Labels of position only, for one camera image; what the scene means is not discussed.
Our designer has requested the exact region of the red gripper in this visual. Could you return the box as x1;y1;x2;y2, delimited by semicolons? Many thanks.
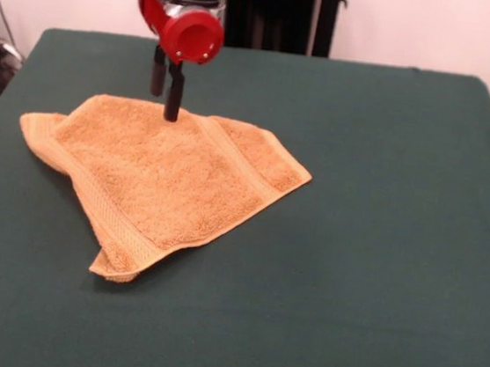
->
123;0;230;127

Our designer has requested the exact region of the orange terry towel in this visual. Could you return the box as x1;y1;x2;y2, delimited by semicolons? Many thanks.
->
2;84;320;304

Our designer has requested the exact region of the dark green tablecloth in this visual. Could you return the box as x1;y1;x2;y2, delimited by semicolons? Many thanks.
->
0;20;490;367

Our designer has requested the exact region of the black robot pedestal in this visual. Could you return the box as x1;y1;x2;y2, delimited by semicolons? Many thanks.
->
218;0;349;62

